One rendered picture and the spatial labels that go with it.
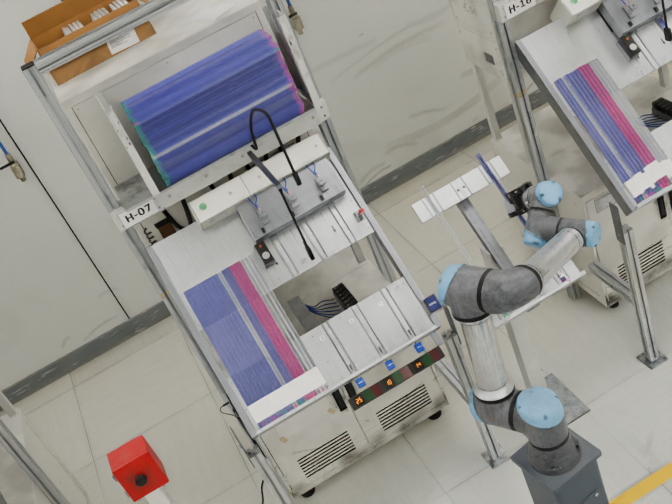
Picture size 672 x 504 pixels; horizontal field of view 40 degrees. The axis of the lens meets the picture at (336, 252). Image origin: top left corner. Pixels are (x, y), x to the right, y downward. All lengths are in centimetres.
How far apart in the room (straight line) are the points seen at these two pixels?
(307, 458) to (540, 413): 121
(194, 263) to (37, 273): 175
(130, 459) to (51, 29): 141
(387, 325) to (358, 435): 68
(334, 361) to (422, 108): 230
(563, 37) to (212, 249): 142
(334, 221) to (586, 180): 104
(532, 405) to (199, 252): 119
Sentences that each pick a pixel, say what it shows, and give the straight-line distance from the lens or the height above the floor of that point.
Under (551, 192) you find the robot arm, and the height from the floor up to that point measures 112.
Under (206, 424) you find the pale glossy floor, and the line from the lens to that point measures 422.
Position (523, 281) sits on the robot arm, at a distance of 238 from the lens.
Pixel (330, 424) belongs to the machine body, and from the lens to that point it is 347.
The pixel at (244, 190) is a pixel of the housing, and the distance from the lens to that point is 304.
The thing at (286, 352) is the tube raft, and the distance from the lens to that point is 297.
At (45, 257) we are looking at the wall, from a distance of 468.
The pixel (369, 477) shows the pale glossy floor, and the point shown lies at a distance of 365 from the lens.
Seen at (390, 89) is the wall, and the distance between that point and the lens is 487.
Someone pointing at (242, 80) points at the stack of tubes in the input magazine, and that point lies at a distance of 290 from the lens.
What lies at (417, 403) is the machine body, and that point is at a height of 16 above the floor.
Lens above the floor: 269
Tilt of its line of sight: 34 degrees down
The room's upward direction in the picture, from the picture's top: 24 degrees counter-clockwise
